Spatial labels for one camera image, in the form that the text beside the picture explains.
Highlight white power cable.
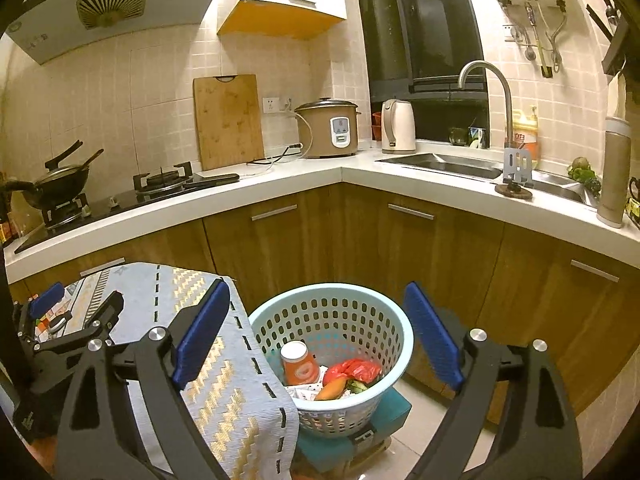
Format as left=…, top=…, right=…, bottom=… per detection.
left=245, top=110, right=313, bottom=167

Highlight dark window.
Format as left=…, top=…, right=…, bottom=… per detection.
left=351, top=0, right=491, bottom=148

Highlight steel sink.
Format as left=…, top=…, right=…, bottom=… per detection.
left=375, top=152, right=598, bottom=208

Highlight black wall rack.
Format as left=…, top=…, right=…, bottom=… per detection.
left=586, top=0, right=632, bottom=77

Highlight cream electric kettle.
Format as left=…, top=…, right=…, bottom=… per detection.
left=381, top=99, right=417, bottom=155

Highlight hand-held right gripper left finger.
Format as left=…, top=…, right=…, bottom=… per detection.
left=52, top=277, right=232, bottom=480

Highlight hanging metal spoon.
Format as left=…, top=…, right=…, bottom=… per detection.
left=523, top=2, right=538, bottom=62

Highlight red plastic bag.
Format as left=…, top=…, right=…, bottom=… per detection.
left=322, top=358, right=383, bottom=386

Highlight white range hood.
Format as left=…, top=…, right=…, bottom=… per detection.
left=5, top=0, right=236, bottom=66

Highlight black wok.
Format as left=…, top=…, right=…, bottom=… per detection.
left=32, top=140, right=93, bottom=208

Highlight beige rice cooker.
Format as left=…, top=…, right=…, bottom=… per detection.
left=294, top=97, right=362, bottom=160

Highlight metal faucet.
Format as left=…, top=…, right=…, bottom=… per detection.
left=458, top=60, right=535, bottom=202

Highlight grey thermos bottle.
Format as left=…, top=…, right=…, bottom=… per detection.
left=596, top=115, right=633, bottom=229

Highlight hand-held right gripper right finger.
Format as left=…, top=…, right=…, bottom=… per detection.
left=402, top=281, right=583, bottom=480

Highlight light blue plastic basket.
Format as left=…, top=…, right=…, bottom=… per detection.
left=248, top=283, right=415, bottom=438

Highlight dark sauce bottle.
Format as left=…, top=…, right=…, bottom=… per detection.
left=0, top=205, right=17, bottom=247

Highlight wooden kitchen base cabinets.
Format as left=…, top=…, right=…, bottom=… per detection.
left=10, top=182, right=640, bottom=426

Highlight teal stool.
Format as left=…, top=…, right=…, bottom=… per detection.
left=295, top=387, right=412, bottom=471

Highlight grey patterned tablecloth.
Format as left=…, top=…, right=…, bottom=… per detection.
left=60, top=261, right=301, bottom=480

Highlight orange paper cup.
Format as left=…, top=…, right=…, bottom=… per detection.
left=280, top=341, right=321, bottom=387

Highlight black knife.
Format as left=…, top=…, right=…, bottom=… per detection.
left=184, top=173, right=241, bottom=192

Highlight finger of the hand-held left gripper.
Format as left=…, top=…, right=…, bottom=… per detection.
left=37, top=291, right=126, bottom=356
left=15, top=282, right=68, bottom=346

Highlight black gas stove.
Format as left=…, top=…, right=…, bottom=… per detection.
left=12, top=162, right=241, bottom=256

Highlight grey metal sink rack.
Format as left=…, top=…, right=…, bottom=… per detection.
left=502, top=141, right=534, bottom=184

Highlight green vegetables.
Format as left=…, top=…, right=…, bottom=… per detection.
left=566, top=156, right=601, bottom=193

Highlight yellow oil bottle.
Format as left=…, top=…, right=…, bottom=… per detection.
left=512, top=106, right=541, bottom=171

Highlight wooden cutting board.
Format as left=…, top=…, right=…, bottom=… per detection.
left=193, top=74, right=266, bottom=172

